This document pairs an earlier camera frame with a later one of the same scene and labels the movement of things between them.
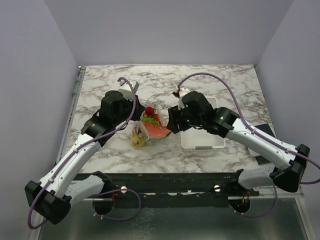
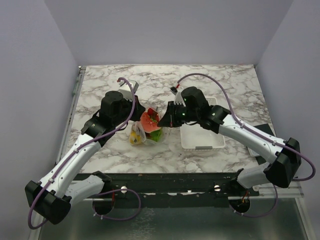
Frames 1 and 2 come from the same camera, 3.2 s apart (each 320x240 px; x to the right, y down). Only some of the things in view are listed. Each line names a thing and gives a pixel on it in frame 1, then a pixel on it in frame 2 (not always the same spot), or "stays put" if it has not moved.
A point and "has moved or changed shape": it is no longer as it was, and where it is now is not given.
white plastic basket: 197,138 stays put
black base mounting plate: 178,190 stays put
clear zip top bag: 152,125 has moved or changed shape
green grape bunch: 145,118 -> 156,135
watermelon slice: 155,131 has moved or changed shape
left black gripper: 139,109 stays put
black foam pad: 266,129 stays put
